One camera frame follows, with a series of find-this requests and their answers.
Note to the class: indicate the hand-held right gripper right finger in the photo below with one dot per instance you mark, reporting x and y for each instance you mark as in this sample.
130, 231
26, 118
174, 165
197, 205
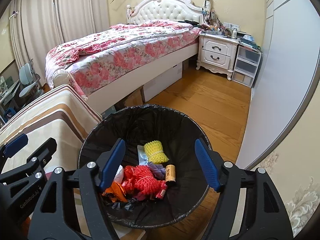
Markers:
207, 165

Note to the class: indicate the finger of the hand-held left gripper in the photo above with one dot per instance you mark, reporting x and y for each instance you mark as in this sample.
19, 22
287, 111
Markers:
16, 143
45, 150

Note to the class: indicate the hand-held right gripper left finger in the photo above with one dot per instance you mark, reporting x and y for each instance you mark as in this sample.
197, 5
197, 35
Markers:
112, 165

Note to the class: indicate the small orange-red foam net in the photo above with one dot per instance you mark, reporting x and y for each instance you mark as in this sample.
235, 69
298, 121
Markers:
128, 173

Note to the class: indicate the orange plastic bag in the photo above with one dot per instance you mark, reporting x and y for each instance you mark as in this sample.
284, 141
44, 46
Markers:
116, 191

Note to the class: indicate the white paper packet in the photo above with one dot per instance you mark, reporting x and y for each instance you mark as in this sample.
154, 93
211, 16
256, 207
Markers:
143, 158

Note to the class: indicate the orange-red foam fruit net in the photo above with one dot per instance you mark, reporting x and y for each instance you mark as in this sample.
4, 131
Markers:
146, 180

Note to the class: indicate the yellow bottle with black cap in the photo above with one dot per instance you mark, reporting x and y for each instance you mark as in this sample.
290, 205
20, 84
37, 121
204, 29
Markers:
170, 173

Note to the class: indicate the pale blue wrapper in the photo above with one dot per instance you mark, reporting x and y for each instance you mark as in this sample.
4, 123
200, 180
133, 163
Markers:
155, 168

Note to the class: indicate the yellow foam fruit net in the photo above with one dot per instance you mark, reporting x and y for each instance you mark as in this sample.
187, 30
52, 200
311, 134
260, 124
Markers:
156, 153

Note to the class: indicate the black lined trash bin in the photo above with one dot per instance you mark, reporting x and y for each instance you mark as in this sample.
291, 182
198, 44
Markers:
150, 127

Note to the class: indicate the small red bottle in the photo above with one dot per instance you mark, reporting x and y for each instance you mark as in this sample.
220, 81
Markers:
161, 191

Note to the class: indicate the striped tablecloth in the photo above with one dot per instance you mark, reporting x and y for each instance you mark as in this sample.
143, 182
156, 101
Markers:
50, 125

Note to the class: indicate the grey study desk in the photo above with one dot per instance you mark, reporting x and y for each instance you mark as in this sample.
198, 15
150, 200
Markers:
10, 91

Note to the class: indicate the blue-grey desk chair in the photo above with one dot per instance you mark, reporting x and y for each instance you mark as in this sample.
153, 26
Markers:
25, 73

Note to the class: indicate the white storage box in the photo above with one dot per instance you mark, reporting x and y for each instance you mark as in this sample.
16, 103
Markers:
162, 82

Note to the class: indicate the clear plastic drawer unit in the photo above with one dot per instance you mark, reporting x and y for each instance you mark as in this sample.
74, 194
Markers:
246, 66

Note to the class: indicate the white wardrobe door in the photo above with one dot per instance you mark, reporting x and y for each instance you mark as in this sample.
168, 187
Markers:
282, 85

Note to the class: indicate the beige curtain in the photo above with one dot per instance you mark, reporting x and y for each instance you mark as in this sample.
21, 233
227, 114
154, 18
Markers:
35, 35
80, 10

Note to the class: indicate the white nightstand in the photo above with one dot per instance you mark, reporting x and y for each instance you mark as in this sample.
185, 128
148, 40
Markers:
216, 53

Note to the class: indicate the pink floral quilt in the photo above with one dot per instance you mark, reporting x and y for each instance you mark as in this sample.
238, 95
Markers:
112, 52

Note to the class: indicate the pile of household items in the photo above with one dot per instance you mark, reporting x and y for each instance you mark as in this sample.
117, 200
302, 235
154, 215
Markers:
247, 40

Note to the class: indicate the small white bottle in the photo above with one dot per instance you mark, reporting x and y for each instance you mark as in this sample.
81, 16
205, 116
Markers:
234, 34

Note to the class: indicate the cluster of small toiletries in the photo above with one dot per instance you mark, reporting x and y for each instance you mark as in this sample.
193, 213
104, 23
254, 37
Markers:
217, 31

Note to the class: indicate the dark garment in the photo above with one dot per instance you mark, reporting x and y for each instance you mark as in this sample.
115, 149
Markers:
192, 23

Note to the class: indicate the white bed with tufted headboard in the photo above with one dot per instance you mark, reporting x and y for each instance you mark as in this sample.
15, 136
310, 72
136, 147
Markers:
170, 11

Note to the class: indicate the white wall outlet strip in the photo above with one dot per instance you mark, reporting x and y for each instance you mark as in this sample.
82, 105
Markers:
231, 25

